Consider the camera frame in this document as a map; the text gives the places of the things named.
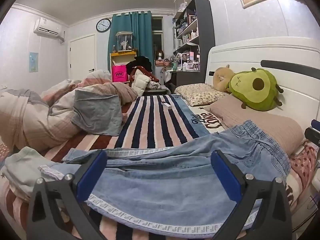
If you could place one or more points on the window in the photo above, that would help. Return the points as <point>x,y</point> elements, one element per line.
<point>157,40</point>

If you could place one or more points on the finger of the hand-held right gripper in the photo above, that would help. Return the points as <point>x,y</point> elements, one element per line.
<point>313,133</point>

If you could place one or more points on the blue denim pants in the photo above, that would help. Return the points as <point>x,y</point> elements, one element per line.
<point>162,180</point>

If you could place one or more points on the striped fleece blanket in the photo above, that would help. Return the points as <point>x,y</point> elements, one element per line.
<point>155,125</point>

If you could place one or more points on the pink shopping bag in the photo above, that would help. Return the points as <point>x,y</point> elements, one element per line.
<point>119,74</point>

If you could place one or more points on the pale blue sweatshirt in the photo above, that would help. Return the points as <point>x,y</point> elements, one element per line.
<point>22,170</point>

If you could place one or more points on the yellow shelf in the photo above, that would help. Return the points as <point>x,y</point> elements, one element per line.
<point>123,54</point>

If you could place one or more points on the tan plush toy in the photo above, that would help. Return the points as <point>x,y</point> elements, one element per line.
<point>221,80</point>

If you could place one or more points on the white puffer jacket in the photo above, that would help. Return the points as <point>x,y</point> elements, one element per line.
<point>140,81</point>

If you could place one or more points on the dark red garment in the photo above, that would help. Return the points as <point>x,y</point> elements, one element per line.
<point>152,76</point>

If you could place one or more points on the white headboard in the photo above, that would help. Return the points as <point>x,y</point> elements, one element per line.
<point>287,52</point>

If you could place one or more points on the dark grey bookshelf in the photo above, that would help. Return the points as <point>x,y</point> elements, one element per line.
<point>206,30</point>

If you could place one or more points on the mannequin head with wig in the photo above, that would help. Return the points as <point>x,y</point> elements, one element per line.
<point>159,56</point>

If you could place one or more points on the pink and grey duvet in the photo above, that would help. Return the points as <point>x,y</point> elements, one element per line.
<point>37,115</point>

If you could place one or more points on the glass display case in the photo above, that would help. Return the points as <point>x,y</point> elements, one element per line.
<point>124,42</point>

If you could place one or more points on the red polka dot pillow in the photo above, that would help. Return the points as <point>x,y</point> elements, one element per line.
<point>303,165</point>

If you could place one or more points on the white door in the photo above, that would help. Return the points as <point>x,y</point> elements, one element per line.
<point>82,57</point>

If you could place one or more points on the grey cloth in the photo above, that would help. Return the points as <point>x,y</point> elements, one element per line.
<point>97,112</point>

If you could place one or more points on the beige pillow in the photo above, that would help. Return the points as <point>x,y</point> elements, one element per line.
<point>250,120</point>

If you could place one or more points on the small white box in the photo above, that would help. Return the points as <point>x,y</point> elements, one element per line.
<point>166,105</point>

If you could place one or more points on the clear acrylic box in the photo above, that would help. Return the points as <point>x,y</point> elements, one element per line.
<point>182,3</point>

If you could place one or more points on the round wall clock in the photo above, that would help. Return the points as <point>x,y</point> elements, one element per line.
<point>103,25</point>

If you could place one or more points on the small blue wall poster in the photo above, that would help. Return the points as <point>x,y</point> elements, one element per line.
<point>33,62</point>

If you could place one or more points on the floral pillow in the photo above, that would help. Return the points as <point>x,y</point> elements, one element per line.
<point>200,93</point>

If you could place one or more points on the white air conditioner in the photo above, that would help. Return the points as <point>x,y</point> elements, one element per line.
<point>47,27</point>

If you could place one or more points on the teal curtain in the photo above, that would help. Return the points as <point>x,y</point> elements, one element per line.
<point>142,35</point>

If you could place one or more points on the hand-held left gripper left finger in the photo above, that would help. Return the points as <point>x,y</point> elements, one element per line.
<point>92,175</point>

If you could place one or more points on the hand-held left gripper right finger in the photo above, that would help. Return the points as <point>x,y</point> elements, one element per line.
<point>225,175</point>

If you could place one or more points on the black clothing pile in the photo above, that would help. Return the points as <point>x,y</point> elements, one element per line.
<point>142,63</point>

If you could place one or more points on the green avocado plush toy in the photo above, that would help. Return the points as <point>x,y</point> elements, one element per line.
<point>260,92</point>

